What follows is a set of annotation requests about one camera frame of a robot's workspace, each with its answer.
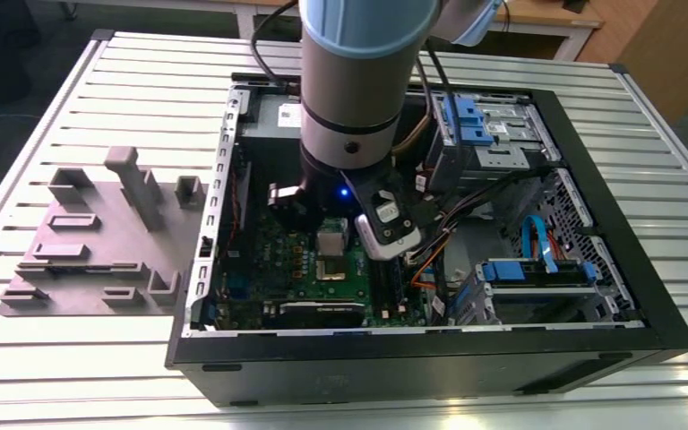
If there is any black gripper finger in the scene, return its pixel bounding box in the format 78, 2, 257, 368
267, 182, 321, 234

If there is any silver CPU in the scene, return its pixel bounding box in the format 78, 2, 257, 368
316, 229, 347, 258

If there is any CPU socket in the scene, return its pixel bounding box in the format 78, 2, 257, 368
313, 255, 353, 283

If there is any grey power supply unit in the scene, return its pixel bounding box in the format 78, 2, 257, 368
237, 94, 307, 202

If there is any green motherboard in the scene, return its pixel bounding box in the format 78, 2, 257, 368
215, 208, 439, 331

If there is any white power supply label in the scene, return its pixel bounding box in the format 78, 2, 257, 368
275, 102, 304, 130

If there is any black RAM slot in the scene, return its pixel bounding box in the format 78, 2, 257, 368
369, 259, 388, 317
385, 261, 408, 313

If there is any black graphics card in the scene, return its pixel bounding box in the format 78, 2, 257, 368
261, 298, 367, 331

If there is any blue drive latch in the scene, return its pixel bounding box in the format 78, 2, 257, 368
441, 97, 497, 148

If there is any silver drive cage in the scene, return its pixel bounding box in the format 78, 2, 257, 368
429, 94, 563, 194

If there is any grey parts rack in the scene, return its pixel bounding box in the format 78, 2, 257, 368
0, 145, 212, 318

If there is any black PC case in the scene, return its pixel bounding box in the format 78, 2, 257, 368
162, 71, 688, 409

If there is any silver disk bay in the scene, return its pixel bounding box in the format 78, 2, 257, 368
472, 281, 642, 326

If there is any hard disk in blue carrier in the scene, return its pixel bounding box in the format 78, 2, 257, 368
476, 257, 597, 290

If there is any brown cabinet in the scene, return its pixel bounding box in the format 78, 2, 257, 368
579, 0, 688, 125

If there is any thin red wire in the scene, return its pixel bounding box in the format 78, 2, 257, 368
228, 172, 245, 237

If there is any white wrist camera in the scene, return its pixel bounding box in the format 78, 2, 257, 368
352, 176, 424, 262

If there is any orange wire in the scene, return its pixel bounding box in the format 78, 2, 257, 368
407, 254, 444, 290

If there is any black cable bundle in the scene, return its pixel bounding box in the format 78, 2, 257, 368
432, 166, 552, 252

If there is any thick black camera cable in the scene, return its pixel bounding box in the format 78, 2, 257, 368
413, 38, 463, 225

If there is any blue drive rail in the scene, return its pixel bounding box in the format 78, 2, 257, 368
443, 268, 477, 326

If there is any blue SATA wire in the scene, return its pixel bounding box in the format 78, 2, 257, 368
521, 214, 561, 275

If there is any red SATA wire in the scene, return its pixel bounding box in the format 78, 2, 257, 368
544, 226, 564, 261

